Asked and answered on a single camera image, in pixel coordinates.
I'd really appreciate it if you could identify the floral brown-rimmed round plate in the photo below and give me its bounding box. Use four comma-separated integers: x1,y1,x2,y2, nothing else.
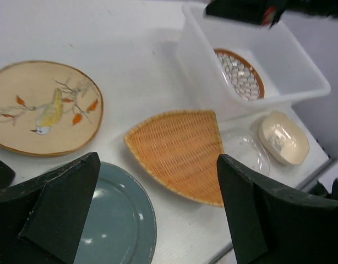
214,48,265,101

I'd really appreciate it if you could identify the clear glass plate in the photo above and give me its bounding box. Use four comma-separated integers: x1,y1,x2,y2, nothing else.
220,128,270,176

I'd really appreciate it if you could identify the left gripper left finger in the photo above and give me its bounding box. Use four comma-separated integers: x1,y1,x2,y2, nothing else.
0,152,101,263

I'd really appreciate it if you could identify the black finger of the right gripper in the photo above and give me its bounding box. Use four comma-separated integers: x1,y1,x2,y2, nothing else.
205,0,271,26

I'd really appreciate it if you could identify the cream panda dish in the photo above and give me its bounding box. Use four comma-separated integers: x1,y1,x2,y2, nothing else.
258,111,310,166

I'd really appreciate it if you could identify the white plastic bin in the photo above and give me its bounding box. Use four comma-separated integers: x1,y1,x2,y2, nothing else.
177,3,331,119

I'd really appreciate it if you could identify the beige bird painted plate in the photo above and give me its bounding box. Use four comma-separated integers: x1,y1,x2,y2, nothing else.
0,60,103,156

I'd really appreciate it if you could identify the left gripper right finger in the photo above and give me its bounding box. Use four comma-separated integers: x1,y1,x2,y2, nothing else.
217,154,338,263

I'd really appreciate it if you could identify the blue-grey round plate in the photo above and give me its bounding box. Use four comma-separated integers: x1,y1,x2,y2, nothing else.
73,162,156,263

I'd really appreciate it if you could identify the orange woven triangular basket plate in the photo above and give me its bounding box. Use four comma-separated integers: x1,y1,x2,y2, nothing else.
124,109,224,207

